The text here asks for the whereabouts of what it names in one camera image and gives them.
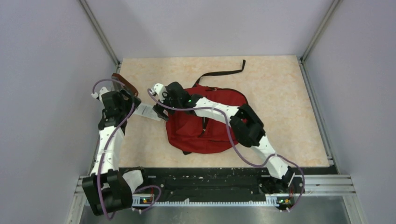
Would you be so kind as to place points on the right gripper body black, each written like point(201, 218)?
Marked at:
point(170, 102)

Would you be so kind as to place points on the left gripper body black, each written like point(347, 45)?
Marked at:
point(126, 105)

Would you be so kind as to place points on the white packaged card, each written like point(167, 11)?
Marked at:
point(146, 111)

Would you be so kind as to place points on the red backpack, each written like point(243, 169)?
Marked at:
point(193, 134)

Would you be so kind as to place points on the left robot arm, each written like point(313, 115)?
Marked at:
point(106, 188)

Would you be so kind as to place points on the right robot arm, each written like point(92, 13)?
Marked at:
point(243, 127)

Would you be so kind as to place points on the brown leather case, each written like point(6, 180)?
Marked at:
point(128, 85)

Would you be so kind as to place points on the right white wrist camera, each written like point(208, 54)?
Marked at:
point(159, 90)

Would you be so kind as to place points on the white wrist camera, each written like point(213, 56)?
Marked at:
point(159, 90)
point(98, 95)

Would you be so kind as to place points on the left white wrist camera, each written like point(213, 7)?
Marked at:
point(98, 95)

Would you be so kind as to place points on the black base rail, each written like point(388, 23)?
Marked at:
point(217, 184)

